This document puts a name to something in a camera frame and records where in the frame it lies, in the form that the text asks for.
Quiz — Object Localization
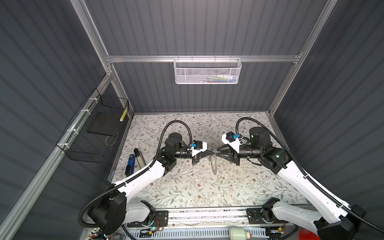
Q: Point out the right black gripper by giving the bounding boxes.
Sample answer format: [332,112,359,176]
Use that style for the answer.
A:
[214,142,260,165]

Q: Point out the metal perforated ring disc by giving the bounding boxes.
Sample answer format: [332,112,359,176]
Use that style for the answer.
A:
[209,150,217,175]

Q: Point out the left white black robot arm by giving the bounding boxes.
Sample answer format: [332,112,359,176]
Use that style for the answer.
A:
[78,120,214,235]

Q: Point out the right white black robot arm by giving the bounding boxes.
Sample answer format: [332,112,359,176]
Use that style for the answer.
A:
[222,117,384,240]

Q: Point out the blue black tool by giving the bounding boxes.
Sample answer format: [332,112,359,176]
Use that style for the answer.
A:
[125,149,147,177]

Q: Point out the white cylinder canister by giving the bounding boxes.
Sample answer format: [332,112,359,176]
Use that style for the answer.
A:
[229,227,252,240]

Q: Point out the yellow marker in basket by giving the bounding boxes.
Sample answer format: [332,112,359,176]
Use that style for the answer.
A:
[120,108,128,122]

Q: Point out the red bucket with pens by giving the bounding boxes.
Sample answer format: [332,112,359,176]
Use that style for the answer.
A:
[299,229,321,240]

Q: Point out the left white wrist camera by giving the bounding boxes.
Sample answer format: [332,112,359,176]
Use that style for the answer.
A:
[188,141,208,157]

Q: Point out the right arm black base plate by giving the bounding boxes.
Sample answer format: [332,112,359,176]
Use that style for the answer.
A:
[246,208,288,224]

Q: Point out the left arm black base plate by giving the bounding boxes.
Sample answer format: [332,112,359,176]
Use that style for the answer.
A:
[126,210,169,228]

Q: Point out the white mesh wall basket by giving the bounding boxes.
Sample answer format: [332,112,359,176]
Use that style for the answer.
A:
[173,57,242,85]

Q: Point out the white slotted cable duct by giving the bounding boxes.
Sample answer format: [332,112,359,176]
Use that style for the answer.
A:
[128,227,271,240]

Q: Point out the black wire wall basket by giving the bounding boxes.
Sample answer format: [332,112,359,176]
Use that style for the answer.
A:
[57,91,130,164]

